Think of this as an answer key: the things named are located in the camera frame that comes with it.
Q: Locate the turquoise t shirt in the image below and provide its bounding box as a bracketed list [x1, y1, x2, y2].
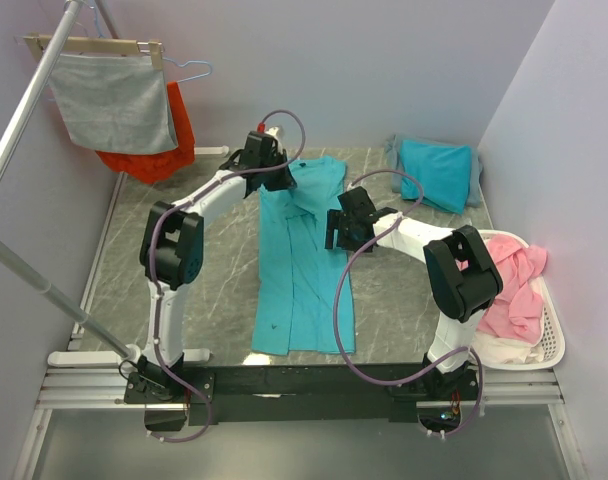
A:
[251, 156, 347, 355]
[399, 140, 473, 214]

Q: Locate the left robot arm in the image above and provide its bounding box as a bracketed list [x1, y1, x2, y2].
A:
[137, 125, 296, 402]

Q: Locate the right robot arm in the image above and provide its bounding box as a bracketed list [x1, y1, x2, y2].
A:
[325, 187, 503, 399]

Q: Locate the white rack foot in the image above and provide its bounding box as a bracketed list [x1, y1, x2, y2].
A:
[194, 145, 230, 157]

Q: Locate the folded turquoise t shirt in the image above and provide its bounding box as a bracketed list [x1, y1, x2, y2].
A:
[399, 140, 473, 214]

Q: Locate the orange hanging garment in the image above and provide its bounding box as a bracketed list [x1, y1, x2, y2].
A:
[97, 82, 195, 184]

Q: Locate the grey hanging cloth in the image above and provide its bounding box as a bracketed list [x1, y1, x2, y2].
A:
[49, 54, 178, 155]

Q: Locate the black base beam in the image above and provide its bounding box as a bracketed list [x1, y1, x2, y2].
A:
[124, 363, 479, 431]

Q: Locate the pink t shirt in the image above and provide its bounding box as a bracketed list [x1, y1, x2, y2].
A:
[478, 234, 547, 345]

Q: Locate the white laundry basket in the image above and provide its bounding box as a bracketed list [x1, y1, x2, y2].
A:
[480, 230, 565, 371]

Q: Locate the metal clothes rack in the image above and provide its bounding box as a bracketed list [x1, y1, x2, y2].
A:
[0, 1, 141, 368]

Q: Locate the wooden clip hanger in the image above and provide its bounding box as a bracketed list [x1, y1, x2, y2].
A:
[17, 33, 164, 71]

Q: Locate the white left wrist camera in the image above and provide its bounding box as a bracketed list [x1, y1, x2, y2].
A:
[258, 123, 285, 150]

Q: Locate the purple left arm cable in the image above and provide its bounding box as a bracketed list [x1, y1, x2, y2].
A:
[151, 109, 308, 445]

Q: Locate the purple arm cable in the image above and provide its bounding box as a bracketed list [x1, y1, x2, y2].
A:
[151, 109, 308, 445]
[332, 169, 484, 437]

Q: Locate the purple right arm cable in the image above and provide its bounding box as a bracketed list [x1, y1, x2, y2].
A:
[332, 169, 484, 437]

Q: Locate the aluminium rail frame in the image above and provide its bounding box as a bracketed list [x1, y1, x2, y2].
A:
[35, 369, 565, 410]

